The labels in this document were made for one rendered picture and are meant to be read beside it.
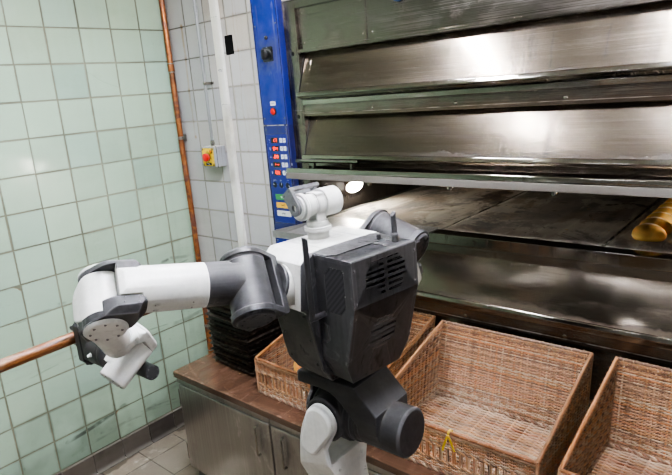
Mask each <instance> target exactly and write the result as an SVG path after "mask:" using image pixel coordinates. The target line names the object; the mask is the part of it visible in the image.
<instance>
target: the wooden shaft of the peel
mask: <svg viewBox="0 0 672 475"><path fill-rule="evenodd" d="M75 343H76V342H75V337H74V332H70V333H67V334H65V335H62V336H59V337H57V338H54V339H52V340H49V341H46V342H44V343H41V344H38V345H36V346H33V347H31V348H28V349H25V350H23V351H20V352H17V353H15V354H12V355H10V356H7V357H4V358H2V359H0V373H2V372H5V371H7V370H10V369H12V368H15V367H17V366H20V365H22V364H25V363H27V362H30V361H32V360H35V359H37V358H40V357H42V356H45V355H47V354H50V353H52V352H55V351H58V350H60V349H63V348H65V347H68V346H70V345H73V344H75Z"/></svg>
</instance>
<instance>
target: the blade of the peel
mask: <svg viewBox="0 0 672 475"><path fill-rule="evenodd" d="M364 221H365V220H362V219H351V218H341V217H328V222H329V223H331V226H332V228H333V227H336V226H345V227H351V228H357V229H359V228H360V226H361V225H362V224H363V222H364ZM305 225H307V223H302V224H298V225H294V226H290V227H285V228H281V229H277V230H273V231H272V232H273V237H275V238H283V239H290V240H291V239H295V238H298V237H302V236H305V235H307V232H305V230H304V226H305ZM413 226H415V227H417V228H419V229H424V230H426V231H427V232H428V233H430V232H432V231H434V230H436V229H438V228H439V227H432V226H422V225H413Z"/></svg>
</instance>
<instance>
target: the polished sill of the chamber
mask: <svg viewBox="0 0 672 475"><path fill-rule="evenodd" d="M429 243H438V244H446V245H454V246H462V247H470V248H478V249H486V250H494V251H502V252H510V253H518V254H526V255H534V256H542V257H551V258H559V259H567V260H575V261H583V262H591V263H599V264H607V265H615V266H623V267H631V268H639V269H647V270H656V271H664V272H672V254H669V253H659V252H650V251H640V250H631V249H621V248H612V247H602V246H593V245H584V244H574V243H565V242H555V241H546V240H536V239H527V238H517V237H508V236H498V235H489V234H479V233H470V232H460V231H451V230H441V229H436V230H434V231H432V232H430V233H429Z"/></svg>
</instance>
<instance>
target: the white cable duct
mask: <svg viewBox="0 0 672 475"><path fill-rule="evenodd" d="M208 1H209V9H210V17H211V25H212V33H213V41H214V49H215V58H216V66H217V74H218V82H219V90H220V98H221V106H222V114H223V122H224V130H225V139H226V147H227V155H228V163H229V171H230V179H231V187H232V195H233V203H234V211H235V220H236V228H237V236H238V244H239V247H241V246H247V239H246V231H245V222H244V214H243V206H242V197H241V189H240V181H239V172H238V164H237V156H236V147H235V139H234V131H233V122H232V114H231V106H230V97H229V89H228V81H227V72H226V64H225V56H224V47H223V39H222V31H221V22H220V14H219V6H218V0H208Z"/></svg>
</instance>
